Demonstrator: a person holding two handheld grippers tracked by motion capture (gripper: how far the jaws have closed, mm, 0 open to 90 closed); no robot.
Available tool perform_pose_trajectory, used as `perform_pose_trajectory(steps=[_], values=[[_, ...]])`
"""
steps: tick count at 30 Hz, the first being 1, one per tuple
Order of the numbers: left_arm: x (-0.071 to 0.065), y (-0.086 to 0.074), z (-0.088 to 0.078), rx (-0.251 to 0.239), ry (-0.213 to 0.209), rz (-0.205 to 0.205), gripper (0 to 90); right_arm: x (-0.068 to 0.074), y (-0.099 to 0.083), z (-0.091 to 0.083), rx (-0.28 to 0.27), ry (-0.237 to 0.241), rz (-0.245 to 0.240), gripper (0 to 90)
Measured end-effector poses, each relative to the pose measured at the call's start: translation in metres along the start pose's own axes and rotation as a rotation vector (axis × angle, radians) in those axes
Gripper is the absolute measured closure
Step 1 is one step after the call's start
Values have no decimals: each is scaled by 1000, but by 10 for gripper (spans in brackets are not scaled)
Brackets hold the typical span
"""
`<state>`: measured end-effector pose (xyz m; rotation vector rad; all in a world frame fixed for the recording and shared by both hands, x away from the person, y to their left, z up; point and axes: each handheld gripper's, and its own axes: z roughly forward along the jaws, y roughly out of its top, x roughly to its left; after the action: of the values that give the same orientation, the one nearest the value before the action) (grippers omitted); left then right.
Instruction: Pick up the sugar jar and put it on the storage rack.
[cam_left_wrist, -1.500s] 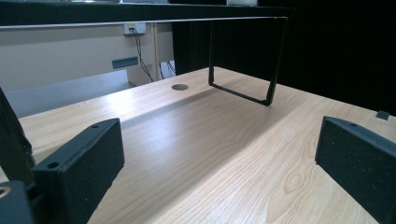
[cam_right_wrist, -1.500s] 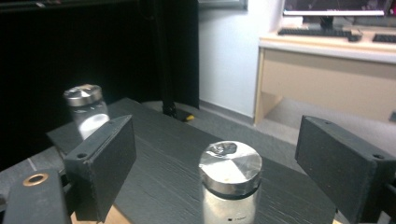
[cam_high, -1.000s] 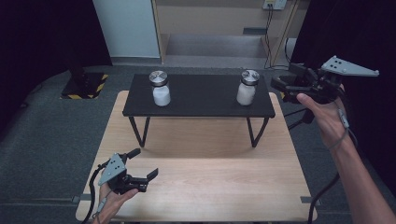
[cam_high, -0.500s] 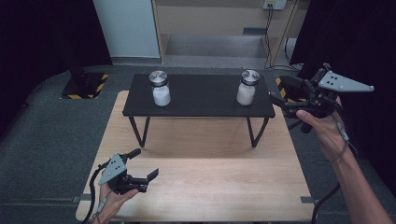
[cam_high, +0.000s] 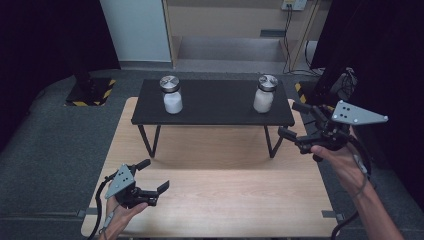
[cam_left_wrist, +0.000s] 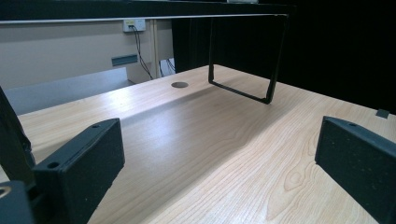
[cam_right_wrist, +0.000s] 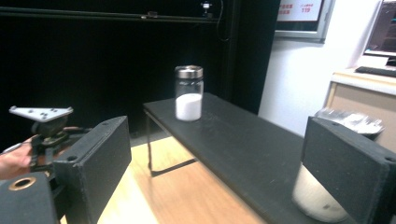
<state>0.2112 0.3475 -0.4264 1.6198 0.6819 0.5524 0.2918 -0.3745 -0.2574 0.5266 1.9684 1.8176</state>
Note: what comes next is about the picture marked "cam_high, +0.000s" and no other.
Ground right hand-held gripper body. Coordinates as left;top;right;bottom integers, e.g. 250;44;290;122
298;99;390;155

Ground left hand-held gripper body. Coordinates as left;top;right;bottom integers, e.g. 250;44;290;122
104;163;159;210

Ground glass jar with silver lid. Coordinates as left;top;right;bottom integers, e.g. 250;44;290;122
252;74;279;114
159;75;184;115

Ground black metal shelf rack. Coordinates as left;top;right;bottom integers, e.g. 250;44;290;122
130;78;296;159

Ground person's left hand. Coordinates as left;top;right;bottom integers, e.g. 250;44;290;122
100;195;150;236

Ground person's right hand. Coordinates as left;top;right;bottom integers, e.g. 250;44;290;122
309;126;371;198

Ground black stand with striped base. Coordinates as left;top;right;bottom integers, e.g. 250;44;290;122
64;49;117;108
294;66;339;111

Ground grey tape piece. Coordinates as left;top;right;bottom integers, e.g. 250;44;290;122
77;207;102;218
321;209;345;222

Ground dark curtain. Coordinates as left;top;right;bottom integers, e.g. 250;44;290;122
0;0;121;153
309;0;424;209

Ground white panel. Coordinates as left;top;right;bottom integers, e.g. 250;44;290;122
98;0;173;63

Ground left hand-held gripper cable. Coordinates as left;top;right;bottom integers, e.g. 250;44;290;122
86;171;119;240

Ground hand-held gripper cable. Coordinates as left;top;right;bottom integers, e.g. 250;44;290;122
86;171;119;240
329;134;375;240

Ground tangled cable bundle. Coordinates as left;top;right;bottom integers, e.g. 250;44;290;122
333;67;358;103

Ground black cables from outlet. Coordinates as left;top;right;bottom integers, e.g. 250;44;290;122
281;4;323;77

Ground right hand-held gripper cable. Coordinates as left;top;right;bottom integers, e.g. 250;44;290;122
329;134;375;240

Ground wall power outlet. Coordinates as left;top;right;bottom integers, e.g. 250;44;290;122
281;0;308;12

